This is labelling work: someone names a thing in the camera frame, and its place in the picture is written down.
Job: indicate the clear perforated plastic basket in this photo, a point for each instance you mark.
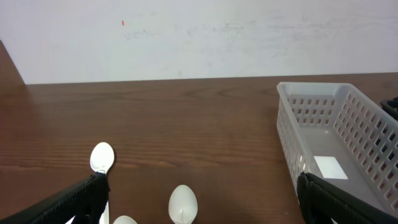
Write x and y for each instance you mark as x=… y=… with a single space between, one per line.
x=336 y=132

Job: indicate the black perforated plastic basket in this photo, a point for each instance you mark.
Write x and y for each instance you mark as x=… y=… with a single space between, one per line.
x=390 y=107

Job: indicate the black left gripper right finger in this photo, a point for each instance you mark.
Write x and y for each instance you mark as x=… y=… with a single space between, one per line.
x=322 y=202

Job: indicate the white plastic spoon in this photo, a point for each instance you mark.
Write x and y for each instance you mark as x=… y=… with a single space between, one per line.
x=101 y=160
x=124 y=219
x=183 y=205

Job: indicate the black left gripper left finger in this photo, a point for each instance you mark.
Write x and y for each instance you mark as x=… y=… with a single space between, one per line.
x=83 y=202

